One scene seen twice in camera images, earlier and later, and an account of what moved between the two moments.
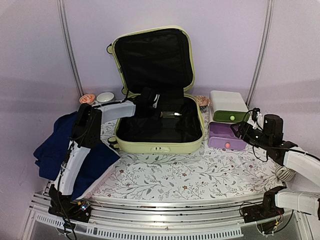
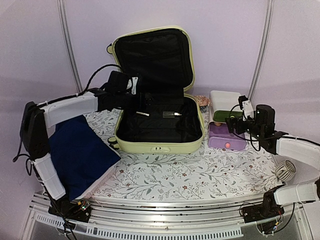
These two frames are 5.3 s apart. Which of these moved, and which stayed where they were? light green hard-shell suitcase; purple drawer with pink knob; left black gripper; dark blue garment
Moved: left black gripper
Stayed: dark blue garment; purple drawer with pink knob; light green hard-shell suitcase
